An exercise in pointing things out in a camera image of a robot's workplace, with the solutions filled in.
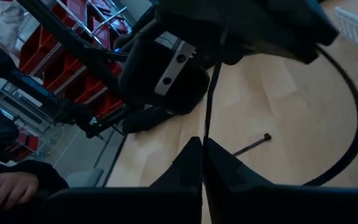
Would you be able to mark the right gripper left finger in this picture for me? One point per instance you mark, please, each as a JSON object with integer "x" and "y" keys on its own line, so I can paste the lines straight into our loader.
{"x": 166, "y": 205}

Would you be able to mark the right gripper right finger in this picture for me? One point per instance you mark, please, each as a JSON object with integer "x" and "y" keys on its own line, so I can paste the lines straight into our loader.
{"x": 259, "y": 205}

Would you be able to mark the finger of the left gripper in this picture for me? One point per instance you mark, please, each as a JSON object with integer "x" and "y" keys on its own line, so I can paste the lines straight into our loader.
{"x": 145, "y": 119}
{"x": 259, "y": 25}

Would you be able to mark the person's forearm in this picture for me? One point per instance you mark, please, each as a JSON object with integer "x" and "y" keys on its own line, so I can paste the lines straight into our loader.
{"x": 48, "y": 177}

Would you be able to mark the red storage bin rack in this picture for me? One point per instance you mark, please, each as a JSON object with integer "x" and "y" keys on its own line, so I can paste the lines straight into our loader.
{"x": 42, "y": 43}

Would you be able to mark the person's hand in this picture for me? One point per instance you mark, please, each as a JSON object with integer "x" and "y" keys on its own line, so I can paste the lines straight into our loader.
{"x": 11, "y": 186}

